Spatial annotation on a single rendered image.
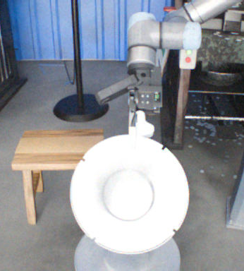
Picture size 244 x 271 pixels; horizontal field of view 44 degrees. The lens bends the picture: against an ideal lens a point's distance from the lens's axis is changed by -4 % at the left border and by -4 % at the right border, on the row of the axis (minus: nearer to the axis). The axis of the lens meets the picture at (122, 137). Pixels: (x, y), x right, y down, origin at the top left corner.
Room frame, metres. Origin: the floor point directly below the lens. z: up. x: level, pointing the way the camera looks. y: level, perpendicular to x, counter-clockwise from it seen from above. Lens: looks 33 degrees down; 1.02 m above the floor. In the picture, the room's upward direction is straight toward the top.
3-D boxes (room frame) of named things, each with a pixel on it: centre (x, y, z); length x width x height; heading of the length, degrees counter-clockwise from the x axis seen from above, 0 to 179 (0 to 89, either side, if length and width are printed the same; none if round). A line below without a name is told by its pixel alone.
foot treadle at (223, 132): (1.60, -0.56, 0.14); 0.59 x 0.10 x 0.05; 176
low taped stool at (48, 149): (1.00, 0.25, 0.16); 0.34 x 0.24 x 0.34; 92
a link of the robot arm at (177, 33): (0.84, -0.15, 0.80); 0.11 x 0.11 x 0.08; 85
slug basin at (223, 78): (1.73, -0.57, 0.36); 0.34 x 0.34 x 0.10
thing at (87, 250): (0.51, -0.01, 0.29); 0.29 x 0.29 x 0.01
